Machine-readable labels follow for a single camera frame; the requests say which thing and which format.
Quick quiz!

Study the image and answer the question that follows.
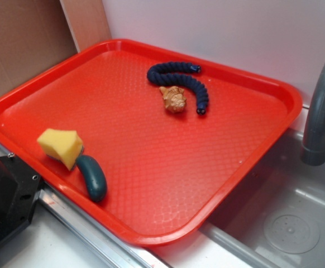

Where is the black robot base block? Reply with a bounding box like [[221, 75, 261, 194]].
[[0, 156, 43, 246]]

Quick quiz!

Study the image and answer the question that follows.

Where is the dark green plastic pickle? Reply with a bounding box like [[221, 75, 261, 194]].
[[76, 155, 108, 202]]

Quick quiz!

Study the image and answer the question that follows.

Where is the red plastic serving tray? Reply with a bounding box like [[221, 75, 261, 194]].
[[0, 40, 303, 247]]

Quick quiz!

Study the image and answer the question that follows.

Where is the tan conch seashell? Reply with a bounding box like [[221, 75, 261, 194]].
[[159, 86, 187, 113]]

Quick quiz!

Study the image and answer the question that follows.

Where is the yellow sponge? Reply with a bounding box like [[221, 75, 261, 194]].
[[37, 128, 84, 170]]

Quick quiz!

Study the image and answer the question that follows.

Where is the grey plastic sink basin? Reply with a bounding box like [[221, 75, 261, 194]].
[[200, 130, 325, 267]]

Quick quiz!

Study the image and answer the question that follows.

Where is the grey sink faucet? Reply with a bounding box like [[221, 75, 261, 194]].
[[300, 64, 325, 166]]

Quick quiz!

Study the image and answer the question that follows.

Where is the brown cardboard panel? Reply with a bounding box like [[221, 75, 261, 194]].
[[0, 1, 111, 96]]

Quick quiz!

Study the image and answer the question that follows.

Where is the navy blue twisted rope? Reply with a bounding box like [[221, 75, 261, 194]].
[[147, 62, 209, 117]]

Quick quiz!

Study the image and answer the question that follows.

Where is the silver metal rail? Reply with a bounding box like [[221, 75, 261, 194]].
[[0, 131, 174, 268]]

